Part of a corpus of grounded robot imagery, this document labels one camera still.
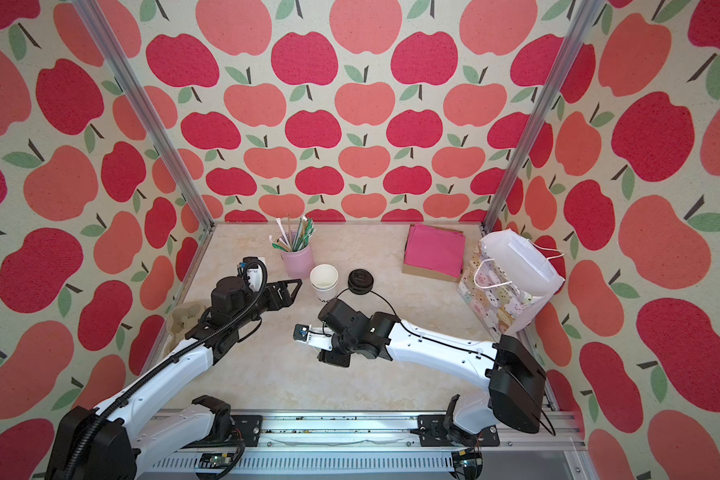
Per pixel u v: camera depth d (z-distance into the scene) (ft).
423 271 3.49
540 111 2.84
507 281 2.41
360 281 3.30
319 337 2.13
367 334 1.87
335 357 2.17
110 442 1.28
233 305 2.03
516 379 1.32
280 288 2.38
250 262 2.29
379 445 2.41
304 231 3.07
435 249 3.56
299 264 3.26
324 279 3.15
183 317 2.97
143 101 2.82
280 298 2.37
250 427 2.46
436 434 2.40
